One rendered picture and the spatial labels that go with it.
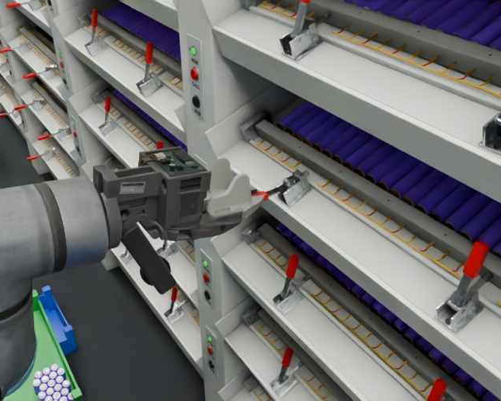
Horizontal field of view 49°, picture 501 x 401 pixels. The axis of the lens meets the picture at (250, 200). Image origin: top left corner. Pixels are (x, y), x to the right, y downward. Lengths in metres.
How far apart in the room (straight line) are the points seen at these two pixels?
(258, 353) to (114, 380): 0.54
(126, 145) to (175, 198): 0.73
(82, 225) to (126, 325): 1.08
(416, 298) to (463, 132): 0.20
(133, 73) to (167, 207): 0.60
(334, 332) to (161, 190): 0.36
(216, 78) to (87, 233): 0.34
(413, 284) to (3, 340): 0.42
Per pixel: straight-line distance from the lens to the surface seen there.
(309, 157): 0.75
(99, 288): 1.75
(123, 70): 1.18
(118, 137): 1.35
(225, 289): 1.01
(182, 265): 1.24
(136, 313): 1.64
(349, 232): 0.68
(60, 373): 1.43
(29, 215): 0.54
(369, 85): 0.57
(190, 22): 0.82
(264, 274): 0.91
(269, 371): 1.03
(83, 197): 0.56
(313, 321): 0.84
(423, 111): 0.53
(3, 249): 0.54
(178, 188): 0.58
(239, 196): 0.65
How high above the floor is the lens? 1.14
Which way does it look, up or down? 34 degrees down
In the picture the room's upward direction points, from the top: straight up
